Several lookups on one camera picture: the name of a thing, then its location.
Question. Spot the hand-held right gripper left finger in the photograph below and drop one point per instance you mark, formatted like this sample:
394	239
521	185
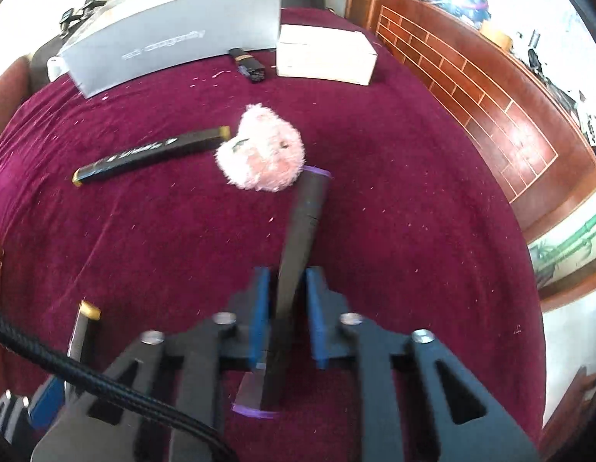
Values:
260	320

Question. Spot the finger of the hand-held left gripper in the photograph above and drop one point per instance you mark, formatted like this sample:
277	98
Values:
47	404

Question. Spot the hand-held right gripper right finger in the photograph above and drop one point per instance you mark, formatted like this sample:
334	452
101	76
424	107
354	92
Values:
317	320

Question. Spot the long black box purple ends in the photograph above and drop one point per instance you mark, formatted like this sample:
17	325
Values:
298	231

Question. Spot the maroon velvet cloth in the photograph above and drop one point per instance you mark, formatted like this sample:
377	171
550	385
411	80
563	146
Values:
399	202

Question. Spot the pink plush toy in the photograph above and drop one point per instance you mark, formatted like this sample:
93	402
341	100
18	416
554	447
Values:
261	149

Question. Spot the small black brown pack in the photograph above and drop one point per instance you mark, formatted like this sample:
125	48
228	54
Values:
247	65

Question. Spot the cream white box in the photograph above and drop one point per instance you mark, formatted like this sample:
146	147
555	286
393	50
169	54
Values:
326	55

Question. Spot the brown wooden furniture piece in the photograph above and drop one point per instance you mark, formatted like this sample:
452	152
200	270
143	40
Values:
569	409

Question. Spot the brown wooden cabinet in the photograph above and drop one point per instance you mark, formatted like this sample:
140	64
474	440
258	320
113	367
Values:
471	82

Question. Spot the large grey patterned box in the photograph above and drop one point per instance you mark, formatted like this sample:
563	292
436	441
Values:
172	33

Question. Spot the small white object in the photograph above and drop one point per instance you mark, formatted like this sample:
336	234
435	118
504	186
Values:
56	67

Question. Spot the red toy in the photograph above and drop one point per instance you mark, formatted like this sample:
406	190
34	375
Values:
473	6

